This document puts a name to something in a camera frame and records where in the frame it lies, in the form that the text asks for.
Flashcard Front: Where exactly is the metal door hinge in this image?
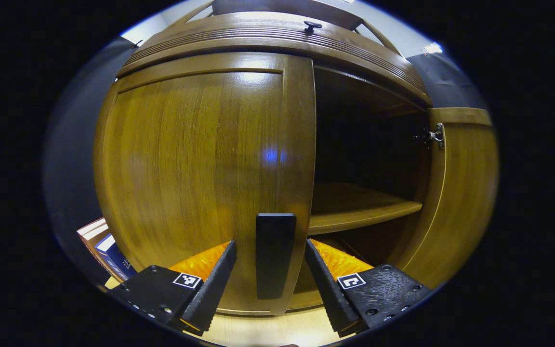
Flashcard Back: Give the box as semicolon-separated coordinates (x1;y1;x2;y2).
413;123;447;150

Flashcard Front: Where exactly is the black door handle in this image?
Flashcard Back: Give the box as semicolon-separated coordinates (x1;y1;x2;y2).
256;213;297;300

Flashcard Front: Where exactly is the wooden shoe cabinet door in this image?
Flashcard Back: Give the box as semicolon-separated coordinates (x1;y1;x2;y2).
396;107;500;290
93;52;317;316

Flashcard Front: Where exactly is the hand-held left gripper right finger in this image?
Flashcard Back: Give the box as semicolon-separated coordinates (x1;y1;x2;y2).
305;239;433;338

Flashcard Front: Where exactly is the wooden double-door shoe cabinet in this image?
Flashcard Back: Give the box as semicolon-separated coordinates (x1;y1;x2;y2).
93;0;500;316

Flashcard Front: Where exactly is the blue book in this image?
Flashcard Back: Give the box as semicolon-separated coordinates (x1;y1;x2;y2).
95;234;137;282

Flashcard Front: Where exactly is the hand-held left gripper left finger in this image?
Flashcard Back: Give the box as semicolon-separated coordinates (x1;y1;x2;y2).
108;240;237;336

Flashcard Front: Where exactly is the red book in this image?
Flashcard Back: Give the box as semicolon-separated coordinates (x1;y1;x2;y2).
77;218;107;251

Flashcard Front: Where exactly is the wooden inner shelf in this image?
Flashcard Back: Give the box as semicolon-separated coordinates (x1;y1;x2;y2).
308;183;423;236

